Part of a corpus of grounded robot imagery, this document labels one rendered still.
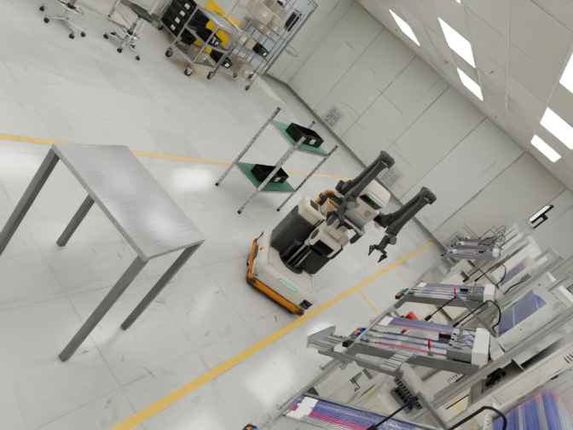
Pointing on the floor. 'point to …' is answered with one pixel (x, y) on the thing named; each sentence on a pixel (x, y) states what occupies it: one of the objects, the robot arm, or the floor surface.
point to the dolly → (173, 19)
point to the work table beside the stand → (126, 200)
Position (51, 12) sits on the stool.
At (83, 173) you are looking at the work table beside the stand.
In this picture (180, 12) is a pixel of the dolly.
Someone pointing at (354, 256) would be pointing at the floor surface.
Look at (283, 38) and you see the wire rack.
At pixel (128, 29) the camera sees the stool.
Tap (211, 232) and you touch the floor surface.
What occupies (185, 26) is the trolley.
